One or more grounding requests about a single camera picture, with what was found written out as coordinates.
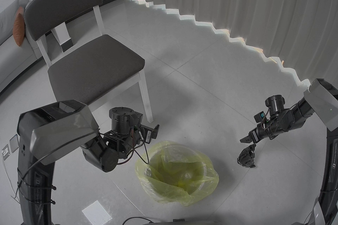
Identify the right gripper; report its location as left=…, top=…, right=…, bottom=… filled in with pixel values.
left=240, top=123, right=281, bottom=144

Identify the yellow plastic bag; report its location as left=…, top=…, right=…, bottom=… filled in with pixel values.
left=135, top=140, right=220, bottom=207

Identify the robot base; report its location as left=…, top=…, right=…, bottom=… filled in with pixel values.
left=143, top=218, right=220, bottom=225

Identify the crumpled black plastic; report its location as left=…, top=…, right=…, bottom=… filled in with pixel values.
left=237, top=143, right=257, bottom=169

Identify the dark grey white-legged chair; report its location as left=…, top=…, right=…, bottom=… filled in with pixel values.
left=24, top=0, right=154, bottom=124

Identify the grey sofa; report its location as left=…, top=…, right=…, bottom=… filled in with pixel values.
left=0, top=0, right=43, bottom=94

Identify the orange cushion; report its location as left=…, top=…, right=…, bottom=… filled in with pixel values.
left=13, top=6, right=26, bottom=47

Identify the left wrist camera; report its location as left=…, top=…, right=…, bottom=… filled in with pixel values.
left=141, top=124, right=160, bottom=144

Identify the black cable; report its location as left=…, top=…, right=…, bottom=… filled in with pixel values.
left=123, top=216, right=152, bottom=225

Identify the white cable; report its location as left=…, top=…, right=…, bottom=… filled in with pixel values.
left=0, top=151, right=20, bottom=204

